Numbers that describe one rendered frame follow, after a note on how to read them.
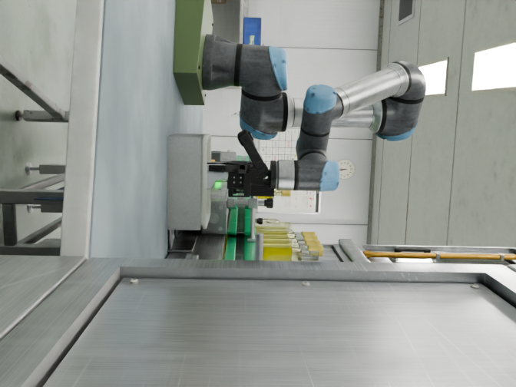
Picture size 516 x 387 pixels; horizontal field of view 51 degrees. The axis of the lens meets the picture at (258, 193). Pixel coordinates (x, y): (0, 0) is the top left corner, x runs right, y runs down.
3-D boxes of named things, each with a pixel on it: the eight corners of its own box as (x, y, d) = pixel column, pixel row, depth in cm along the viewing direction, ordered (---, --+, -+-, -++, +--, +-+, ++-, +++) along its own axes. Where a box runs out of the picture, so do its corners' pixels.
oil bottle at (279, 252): (224, 266, 149) (302, 268, 150) (224, 246, 148) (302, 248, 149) (225, 261, 155) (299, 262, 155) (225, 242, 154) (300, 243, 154)
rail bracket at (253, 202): (226, 242, 148) (272, 243, 148) (227, 180, 145) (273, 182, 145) (226, 239, 151) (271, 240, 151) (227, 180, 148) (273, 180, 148)
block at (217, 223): (200, 235, 147) (226, 236, 147) (200, 200, 146) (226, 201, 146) (201, 232, 151) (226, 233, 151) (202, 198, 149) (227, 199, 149)
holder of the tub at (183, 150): (167, 252, 129) (200, 253, 129) (167, 136, 125) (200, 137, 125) (176, 236, 146) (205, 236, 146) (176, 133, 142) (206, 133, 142)
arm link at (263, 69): (243, 36, 151) (292, 41, 151) (240, 81, 159) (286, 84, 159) (240, 53, 141) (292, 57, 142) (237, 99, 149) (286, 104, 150)
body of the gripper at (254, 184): (225, 196, 129) (276, 197, 130) (226, 160, 128) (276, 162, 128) (226, 192, 137) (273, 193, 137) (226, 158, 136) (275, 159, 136)
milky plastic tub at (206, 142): (168, 230, 128) (206, 231, 128) (168, 135, 124) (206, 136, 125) (177, 216, 145) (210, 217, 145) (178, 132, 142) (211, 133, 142)
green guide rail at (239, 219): (226, 234, 152) (255, 235, 152) (226, 231, 152) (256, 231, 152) (236, 169, 325) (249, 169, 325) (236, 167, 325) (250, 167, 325)
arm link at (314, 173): (333, 178, 139) (338, 198, 132) (291, 177, 139) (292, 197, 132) (337, 152, 134) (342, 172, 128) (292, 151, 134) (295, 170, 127)
